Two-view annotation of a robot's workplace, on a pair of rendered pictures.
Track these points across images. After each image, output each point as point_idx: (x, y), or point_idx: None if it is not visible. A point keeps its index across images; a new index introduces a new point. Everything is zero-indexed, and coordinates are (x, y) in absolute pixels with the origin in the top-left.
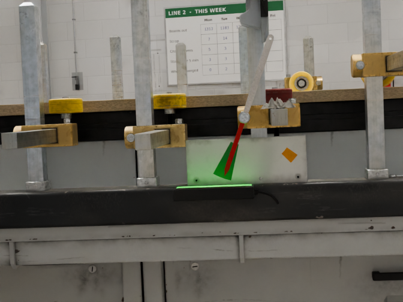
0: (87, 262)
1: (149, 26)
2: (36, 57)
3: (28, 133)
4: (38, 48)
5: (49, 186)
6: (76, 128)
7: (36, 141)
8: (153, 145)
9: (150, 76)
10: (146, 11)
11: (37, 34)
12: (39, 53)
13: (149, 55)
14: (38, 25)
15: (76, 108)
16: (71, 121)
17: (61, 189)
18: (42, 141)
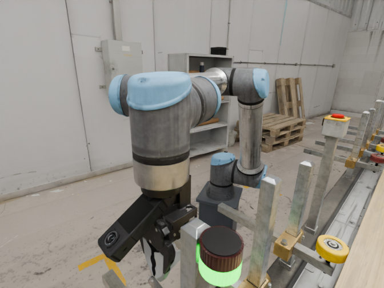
0: None
1: (264, 218)
2: (293, 195)
3: (231, 213)
4: (300, 191)
5: (286, 267)
6: (286, 251)
7: (241, 223)
8: (178, 247)
9: (256, 252)
10: (258, 203)
11: (300, 183)
12: (300, 194)
13: (256, 237)
14: (306, 178)
15: (318, 251)
16: (283, 244)
17: (280, 272)
18: (250, 228)
